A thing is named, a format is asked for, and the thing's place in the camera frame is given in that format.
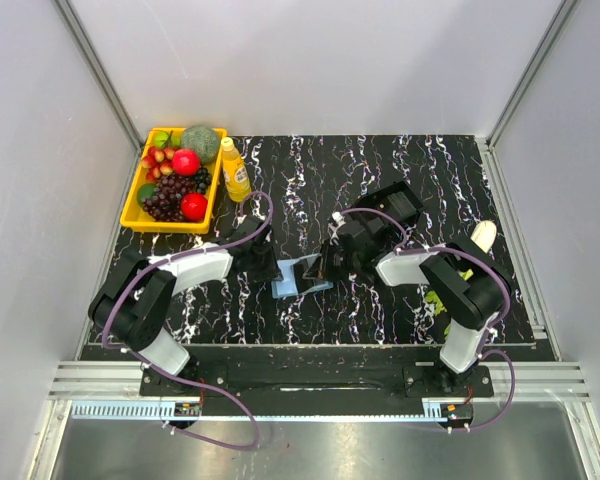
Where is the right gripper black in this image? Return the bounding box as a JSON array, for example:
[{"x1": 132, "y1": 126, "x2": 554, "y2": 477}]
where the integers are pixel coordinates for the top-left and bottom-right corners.
[{"x1": 304, "y1": 240, "x2": 359, "y2": 283}]

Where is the blue card holder wallet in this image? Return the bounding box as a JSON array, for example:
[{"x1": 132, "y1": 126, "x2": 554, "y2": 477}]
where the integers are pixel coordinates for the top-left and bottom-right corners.
[{"x1": 271, "y1": 254, "x2": 334, "y2": 299}]

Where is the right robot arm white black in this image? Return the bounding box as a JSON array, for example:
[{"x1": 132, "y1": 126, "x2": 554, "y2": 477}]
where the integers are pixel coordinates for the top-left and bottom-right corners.
[{"x1": 319, "y1": 208, "x2": 511, "y2": 396}]

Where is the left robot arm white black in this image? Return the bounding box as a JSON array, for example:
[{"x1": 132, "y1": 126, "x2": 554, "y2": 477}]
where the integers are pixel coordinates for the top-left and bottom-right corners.
[{"x1": 88, "y1": 216, "x2": 280, "y2": 395}]

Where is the yellow juice bottle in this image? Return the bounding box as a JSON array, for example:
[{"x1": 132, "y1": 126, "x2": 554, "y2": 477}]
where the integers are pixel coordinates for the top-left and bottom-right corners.
[{"x1": 220, "y1": 137, "x2": 251, "y2": 203}]

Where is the red apple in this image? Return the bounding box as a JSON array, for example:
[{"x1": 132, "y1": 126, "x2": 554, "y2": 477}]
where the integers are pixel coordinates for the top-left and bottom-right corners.
[{"x1": 180, "y1": 193, "x2": 208, "y2": 222}]

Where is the dark purple grape bunch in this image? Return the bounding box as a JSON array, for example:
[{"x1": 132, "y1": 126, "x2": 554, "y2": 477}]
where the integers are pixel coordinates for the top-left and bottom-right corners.
[{"x1": 140, "y1": 167, "x2": 212, "y2": 223}]

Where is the yellow plastic tray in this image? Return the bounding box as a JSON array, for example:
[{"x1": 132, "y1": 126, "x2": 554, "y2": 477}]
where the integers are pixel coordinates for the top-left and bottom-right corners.
[{"x1": 120, "y1": 126, "x2": 227, "y2": 235}]

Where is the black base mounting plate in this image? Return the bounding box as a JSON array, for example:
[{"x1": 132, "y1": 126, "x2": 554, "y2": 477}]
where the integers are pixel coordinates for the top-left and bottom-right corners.
[{"x1": 139, "y1": 343, "x2": 495, "y2": 401}]

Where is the green melon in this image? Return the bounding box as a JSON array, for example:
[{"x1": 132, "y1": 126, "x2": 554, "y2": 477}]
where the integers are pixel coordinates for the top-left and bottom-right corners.
[{"x1": 180, "y1": 125, "x2": 221, "y2": 165}]

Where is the green avocado fruit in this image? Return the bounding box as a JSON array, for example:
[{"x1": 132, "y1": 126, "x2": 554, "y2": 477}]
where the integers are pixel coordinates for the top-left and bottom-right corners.
[{"x1": 136, "y1": 183, "x2": 157, "y2": 205}]

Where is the white celery stalk with leaves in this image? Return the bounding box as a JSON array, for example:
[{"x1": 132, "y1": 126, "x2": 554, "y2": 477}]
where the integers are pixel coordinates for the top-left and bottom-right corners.
[{"x1": 423, "y1": 221, "x2": 508, "y2": 340}]

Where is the small red fruit cluster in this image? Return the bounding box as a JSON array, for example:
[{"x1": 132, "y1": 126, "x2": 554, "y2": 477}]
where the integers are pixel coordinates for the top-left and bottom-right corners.
[{"x1": 140, "y1": 147, "x2": 176, "y2": 183}]

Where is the green lime fruit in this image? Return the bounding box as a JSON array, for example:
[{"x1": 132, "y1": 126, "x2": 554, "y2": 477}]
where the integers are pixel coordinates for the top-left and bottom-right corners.
[{"x1": 153, "y1": 131, "x2": 172, "y2": 149}]

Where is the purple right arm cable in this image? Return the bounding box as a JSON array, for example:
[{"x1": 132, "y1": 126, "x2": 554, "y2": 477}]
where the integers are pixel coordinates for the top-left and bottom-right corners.
[{"x1": 334, "y1": 208, "x2": 517, "y2": 432}]

